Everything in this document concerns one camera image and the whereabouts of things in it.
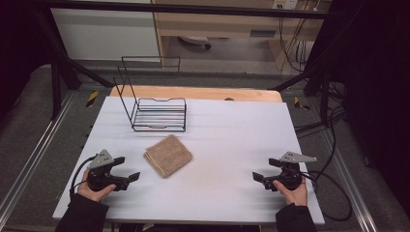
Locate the person's right hand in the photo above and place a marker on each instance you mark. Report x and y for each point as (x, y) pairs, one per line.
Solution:
(296, 196)

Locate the white cabinet panel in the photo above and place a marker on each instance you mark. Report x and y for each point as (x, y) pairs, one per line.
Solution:
(103, 35)

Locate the office chair base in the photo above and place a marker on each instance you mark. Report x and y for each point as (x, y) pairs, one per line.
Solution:
(196, 40)

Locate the light wooden desk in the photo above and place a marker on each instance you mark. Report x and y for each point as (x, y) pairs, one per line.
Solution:
(225, 27)

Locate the black metal stand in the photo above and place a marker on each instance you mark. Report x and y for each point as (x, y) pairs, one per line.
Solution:
(324, 93)
(59, 74)

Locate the white wall socket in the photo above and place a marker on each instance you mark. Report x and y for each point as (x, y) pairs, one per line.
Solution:
(285, 4)

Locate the brown towel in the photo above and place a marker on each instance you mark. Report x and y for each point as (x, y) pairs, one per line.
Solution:
(168, 156)

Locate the black curtain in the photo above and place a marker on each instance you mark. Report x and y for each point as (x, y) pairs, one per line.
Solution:
(19, 48)
(374, 80)

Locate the yellow black floor tape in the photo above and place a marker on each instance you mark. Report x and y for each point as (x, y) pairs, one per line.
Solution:
(300, 104)
(92, 99)

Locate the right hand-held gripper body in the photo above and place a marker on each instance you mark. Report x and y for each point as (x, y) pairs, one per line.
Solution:
(290, 177)

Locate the black horizontal frame bar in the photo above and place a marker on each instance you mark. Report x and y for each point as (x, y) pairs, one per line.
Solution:
(193, 9)

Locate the person's left hand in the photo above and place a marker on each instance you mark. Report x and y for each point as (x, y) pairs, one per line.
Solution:
(95, 194)

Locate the aluminium floor rail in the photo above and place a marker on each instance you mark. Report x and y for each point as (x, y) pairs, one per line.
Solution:
(349, 180)
(35, 153)

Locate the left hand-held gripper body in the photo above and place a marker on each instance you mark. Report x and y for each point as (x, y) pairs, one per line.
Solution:
(100, 179)

